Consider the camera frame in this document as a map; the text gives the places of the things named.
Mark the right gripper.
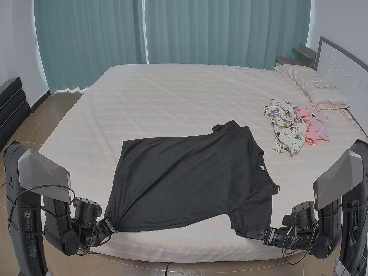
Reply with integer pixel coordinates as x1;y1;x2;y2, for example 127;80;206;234
264;227;290;247

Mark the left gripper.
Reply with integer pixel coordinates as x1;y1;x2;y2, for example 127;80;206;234
94;217;116;238

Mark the black T-shirt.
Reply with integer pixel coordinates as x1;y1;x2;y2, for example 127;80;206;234
104;120;280;237

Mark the bed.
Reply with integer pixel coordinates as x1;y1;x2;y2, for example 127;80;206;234
37;36;368;262

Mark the white printed garment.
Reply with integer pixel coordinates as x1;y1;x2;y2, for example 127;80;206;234
263;99;307;157

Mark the pink garment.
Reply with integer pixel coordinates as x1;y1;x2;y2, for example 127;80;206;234
296;106;330;146

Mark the black chest of drawers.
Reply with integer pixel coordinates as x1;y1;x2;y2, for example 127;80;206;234
0;77;31;152

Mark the cream pillow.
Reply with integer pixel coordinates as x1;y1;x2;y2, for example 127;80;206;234
273;64;351;113

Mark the grey bedside table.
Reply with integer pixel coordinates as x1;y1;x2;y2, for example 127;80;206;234
276;43;317;68

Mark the blue-green curtain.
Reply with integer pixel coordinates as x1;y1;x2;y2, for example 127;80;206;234
34;0;148;95
144;0;312;70

